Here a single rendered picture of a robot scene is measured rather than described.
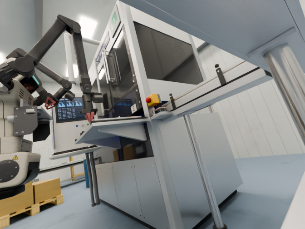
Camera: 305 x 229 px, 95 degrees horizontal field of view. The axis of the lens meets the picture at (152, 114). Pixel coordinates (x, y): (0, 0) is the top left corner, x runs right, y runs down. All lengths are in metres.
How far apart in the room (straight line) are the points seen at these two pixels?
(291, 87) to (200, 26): 0.26
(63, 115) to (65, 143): 0.33
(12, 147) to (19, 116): 0.16
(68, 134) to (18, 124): 0.92
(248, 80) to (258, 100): 2.69
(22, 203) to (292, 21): 3.74
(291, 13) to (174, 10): 0.23
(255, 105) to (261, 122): 0.35
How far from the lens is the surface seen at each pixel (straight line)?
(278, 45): 0.47
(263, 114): 3.43
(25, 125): 1.01
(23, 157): 1.01
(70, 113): 1.93
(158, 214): 1.24
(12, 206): 3.64
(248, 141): 3.56
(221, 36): 0.33
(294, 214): 0.29
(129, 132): 1.03
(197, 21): 0.27
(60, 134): 1.89
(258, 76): 0.76
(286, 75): 0.45
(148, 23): 1.66
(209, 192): 1.02
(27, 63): 1.01
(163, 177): 1.04
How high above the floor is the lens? 0.67
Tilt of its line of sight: 13 degrees up
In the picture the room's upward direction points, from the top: 14 degrees counter-clockwise
